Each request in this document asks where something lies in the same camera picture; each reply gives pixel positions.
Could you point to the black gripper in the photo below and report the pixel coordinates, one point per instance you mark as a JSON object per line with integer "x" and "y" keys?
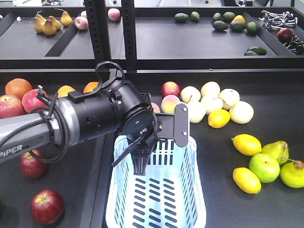
{"x": 141, "y": 128}

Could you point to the light blue plastic basket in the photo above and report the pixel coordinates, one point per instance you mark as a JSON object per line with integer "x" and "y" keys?
{"x": 169, "y": 195}

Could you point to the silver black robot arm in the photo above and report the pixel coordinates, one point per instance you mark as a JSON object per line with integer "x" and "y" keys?
{"x": 79, "y": 117}

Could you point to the peach left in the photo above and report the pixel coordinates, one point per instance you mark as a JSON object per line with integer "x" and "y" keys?
{"x": 155, "y": 107}

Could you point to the peach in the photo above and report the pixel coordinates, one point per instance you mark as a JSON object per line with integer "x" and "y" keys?
{"x": 155, "y": 107}
{"x": 169, "y": 103}

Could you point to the peach right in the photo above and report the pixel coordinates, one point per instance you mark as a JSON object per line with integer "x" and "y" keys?
{"x": 169, "y": 103}

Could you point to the red apple in right bin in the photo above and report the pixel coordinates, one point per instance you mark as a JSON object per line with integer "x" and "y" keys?
{"x": 170, "y": 88}

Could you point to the large orange near divider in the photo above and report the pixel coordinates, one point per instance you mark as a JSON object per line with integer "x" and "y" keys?
{"x": 90, "y": 87}

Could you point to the yellow lemon near pears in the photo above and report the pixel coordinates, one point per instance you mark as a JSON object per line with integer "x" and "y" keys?
{"x": 218, "y": 118}

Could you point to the yellow orange citrus fruit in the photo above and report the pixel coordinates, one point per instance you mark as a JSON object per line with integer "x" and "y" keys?
{"x": 64, "y": 90}

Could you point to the dark red apple front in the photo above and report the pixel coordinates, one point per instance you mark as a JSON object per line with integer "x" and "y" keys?
{"x": 46, "y": 207}

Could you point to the dark red apple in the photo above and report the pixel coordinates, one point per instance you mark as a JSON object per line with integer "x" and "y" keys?
{"x": 32, "y": 168}
{"x": 46, "y": 207}

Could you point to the yellow lemon upper right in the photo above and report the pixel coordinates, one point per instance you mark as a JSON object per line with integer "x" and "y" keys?
{"x": 247, "y": 144}

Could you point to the yellow lemon lower right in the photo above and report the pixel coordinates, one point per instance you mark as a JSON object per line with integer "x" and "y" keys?
{"x": 246, "y": 180}

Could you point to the dark red apple rear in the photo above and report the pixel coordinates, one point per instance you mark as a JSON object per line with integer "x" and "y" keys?
{"x": 32, "y": 168}

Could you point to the black wooden produce stand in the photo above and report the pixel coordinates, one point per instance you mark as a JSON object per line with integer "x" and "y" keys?
{"x": 266, "y": 75}

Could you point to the pink red apple right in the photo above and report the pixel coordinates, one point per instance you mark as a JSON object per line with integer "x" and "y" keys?
{"x": 30, "y": 101}

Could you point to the pink red apple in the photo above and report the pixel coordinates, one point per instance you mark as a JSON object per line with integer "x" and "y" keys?
{"x": 10, "y": 106}
{"x": 30, "y": 101}

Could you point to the green apple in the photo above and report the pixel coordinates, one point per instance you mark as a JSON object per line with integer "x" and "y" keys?
{"x": 265, "y": 167}

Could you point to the pink red apple left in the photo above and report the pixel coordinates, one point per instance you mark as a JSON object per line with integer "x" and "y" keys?
{"x": 10, "y": 106}

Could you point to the green pear back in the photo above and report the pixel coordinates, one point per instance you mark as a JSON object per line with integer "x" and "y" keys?
{"x": 278, "y": 150}

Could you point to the large orange back left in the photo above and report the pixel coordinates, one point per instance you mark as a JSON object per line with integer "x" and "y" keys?
{"x": 18, "y": 87}

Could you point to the green pear right edge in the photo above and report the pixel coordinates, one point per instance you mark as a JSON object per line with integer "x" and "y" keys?
{"x": 292, "y": 173}

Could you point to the brown pear cluster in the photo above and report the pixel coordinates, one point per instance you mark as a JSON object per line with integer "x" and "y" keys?
{"x": 49, "y": 26}

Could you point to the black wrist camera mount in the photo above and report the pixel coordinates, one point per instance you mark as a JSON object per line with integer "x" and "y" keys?
{"x": 174, "y": 126}

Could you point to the black metal upright post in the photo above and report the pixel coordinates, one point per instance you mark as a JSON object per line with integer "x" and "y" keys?
{"x": 97, "y": 19}

